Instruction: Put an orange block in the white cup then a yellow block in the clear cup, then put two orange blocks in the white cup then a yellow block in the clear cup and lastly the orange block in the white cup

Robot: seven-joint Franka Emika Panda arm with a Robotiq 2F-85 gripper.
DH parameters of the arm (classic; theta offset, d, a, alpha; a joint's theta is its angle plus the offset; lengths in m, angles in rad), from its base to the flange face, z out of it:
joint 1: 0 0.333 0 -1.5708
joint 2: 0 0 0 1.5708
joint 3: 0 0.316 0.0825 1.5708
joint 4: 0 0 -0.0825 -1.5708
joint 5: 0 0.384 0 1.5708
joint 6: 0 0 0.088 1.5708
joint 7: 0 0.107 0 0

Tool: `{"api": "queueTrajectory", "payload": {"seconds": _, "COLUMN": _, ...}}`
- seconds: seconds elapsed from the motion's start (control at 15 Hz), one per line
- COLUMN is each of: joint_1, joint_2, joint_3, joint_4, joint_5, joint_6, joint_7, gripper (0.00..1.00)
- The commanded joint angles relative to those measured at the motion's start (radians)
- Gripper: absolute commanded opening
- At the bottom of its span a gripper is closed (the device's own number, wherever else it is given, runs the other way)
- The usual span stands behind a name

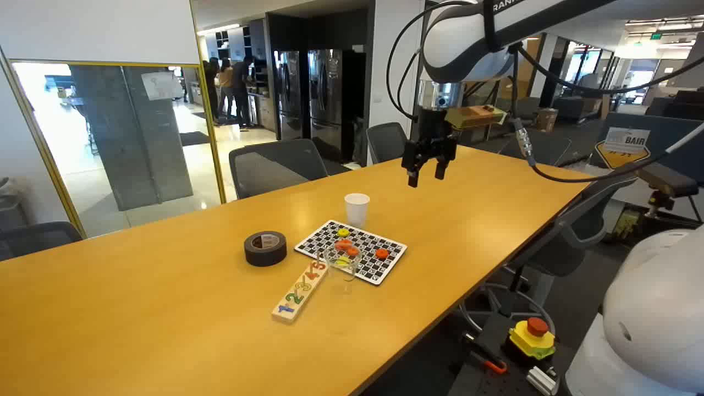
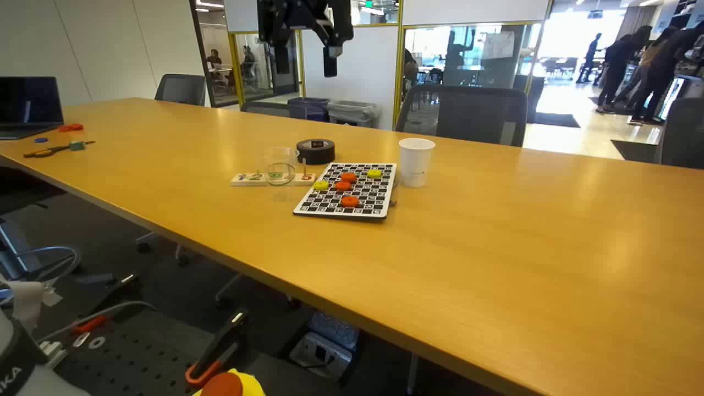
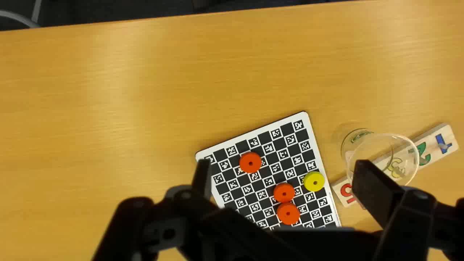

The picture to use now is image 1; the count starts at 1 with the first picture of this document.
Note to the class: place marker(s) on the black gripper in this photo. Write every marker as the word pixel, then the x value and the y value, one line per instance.
pixel 432 141

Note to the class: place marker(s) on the orange ring block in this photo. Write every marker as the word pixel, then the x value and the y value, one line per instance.
pixel 344 245
pixel 381 254
pixel 351 250

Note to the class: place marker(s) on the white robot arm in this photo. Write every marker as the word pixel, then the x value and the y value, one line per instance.
pixel 473 41

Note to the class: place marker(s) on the white paper cup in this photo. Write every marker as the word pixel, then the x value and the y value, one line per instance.
pixel 356 206

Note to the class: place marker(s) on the clear plastic cup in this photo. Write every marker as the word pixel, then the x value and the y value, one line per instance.
pixel 345 256

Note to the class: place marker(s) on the checkered marker board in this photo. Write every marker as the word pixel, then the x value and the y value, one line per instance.
pixel 319 246

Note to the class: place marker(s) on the grey office chair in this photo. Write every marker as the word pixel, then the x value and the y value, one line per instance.
pixel 274 166
pixel 552 254

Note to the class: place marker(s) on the grey office chair right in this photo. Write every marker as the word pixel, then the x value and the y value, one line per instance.
pixel 552 254

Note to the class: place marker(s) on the black tape roll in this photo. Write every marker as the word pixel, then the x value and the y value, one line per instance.
pixel 264 249

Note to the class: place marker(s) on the wooden number puzzle board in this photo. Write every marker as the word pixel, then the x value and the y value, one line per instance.
pixel 300 293

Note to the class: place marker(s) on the yellow red emergency stop button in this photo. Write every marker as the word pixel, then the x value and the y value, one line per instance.
pixel 533 337

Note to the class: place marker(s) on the dark office chair left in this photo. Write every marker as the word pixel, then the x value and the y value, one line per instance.
pixel 35 237

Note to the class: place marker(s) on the orange handled tool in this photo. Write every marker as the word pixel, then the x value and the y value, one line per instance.
pixel 484 357

